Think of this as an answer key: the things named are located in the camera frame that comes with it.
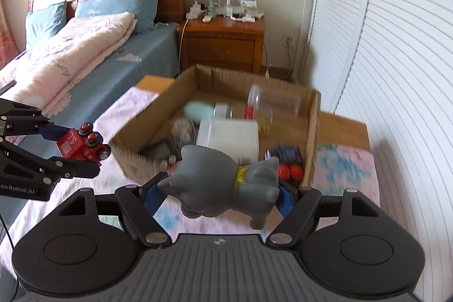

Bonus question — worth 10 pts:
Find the white louvered wardrobe door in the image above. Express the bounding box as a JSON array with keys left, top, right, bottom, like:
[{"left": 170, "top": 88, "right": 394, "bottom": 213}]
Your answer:
[{"left": 301, "top": 0, "right": 453, "bottom": 302}]

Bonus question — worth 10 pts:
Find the blue bed sheet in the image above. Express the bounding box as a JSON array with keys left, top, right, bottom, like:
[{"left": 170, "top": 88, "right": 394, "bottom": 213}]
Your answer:
[{"left": 0, "top": 22, "right": 180, "bottom": 230}]

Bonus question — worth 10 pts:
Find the white power cable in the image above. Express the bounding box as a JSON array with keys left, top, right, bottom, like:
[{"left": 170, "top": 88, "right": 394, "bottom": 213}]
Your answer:
[{"left": 178, "top": 17, "right": 191, "bottom": 73}]

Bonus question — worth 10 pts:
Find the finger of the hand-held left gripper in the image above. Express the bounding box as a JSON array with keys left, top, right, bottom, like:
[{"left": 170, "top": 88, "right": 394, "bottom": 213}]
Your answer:
[
  {"left": 0, "top": 98, "right": 73, "bottom": 143},
  {"left": 0, "top": 137, "right": 101, "bottom": 182}
]

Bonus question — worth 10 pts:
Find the silver cap capsule bottle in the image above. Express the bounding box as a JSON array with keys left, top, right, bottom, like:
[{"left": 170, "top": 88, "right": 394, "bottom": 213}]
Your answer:
[{"left": 213, "top": 103, "right": 274, "bottom": 136}]

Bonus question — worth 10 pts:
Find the dark blue toy train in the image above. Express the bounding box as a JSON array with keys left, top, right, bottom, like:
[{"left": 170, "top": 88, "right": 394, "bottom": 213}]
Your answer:
[{"left": 267, "top": 144, "right": 305, "bottom": 185}]

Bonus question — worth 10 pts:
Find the cardboard box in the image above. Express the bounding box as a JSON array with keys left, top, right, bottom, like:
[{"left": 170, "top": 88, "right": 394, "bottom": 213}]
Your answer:
[{"left": 109, "top": 64, "right": 322, "bottom": 190}]

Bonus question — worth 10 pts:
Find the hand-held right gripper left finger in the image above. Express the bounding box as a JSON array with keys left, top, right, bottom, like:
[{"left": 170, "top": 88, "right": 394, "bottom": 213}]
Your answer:
[{"left": 55, "top": 173, "right": 170, "bottom": 248}]

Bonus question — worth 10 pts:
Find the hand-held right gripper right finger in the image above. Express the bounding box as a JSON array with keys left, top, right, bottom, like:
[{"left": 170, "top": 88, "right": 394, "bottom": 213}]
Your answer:
[{"left": 266, "top": 183, "right": 379, "bottom": 247}]

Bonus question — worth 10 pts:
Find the grey toy animal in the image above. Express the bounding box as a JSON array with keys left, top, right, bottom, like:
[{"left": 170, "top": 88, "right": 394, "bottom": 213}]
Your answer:
[{"left": 157, "top": 145, "right": 280, "bottom": 230}]

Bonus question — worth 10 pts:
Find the green label cotton swab container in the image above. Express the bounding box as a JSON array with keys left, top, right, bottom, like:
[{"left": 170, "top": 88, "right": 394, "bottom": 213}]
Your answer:
[{"left": 196, "top": 119, "right": 260, "bottom": 164}]

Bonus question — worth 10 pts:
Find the round clear plastic case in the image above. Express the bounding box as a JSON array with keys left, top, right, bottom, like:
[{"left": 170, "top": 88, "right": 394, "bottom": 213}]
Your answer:
[{"left": 169, "top": 118, "right": 197, "bottom": 147}]

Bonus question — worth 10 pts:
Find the red toy train car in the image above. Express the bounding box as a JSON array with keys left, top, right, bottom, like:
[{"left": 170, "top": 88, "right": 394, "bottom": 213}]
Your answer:
[{"left": 57, "top": 123, "right": 111, "bottom": 167}]

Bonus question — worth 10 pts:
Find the large teal pillow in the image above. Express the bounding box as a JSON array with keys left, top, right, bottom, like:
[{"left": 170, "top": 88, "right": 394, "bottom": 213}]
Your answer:
[{"left": 74, "top": 0, "right": 164, "bottom": 36}]

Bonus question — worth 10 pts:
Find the clear empty plastic jar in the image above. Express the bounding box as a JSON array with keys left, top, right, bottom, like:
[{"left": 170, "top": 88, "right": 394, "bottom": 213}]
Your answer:
[{"left": 247, "top": 84, "right": 301, "bottom": 119}]

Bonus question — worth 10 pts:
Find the wooden nightstand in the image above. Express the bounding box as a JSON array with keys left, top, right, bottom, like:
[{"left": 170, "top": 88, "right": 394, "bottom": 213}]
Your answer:
[{"left": 177, "top": 15, "right": 267, "bottom": 75}]

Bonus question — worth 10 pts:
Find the pink floral quilt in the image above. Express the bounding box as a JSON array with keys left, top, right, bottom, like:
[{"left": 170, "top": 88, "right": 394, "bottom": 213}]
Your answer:
[{"left": 0, "top": 12, "right": 138, "bottom": 119}]

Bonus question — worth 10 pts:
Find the mint green round object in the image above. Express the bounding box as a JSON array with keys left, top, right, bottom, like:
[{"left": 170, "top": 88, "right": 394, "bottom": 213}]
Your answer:
[{"left": 184, "top": 101, "right": 215, "bottom": 121}]

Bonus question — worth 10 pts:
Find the white power strip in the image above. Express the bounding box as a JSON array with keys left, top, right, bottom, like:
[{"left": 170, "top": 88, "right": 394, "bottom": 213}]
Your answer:
[{"left": 186, "top": 5, "right": 206, "bottom": 20}]

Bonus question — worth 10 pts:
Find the black cable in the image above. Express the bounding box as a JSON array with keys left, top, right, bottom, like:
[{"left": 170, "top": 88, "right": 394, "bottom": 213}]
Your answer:
[{"left": 0, "top": 213, "right": 19, "bottom": 302}]

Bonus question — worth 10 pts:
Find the small teal pillow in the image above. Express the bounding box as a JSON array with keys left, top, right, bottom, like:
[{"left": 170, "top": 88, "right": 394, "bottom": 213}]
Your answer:
[{"left": 25, "top": 1, "right": 68, "bottom": 51}]

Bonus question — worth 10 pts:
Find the black digital timer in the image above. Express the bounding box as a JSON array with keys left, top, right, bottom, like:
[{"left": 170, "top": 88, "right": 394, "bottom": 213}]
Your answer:
[{"left": 142, "top": 141, "right": 175, "bottom": 162}]

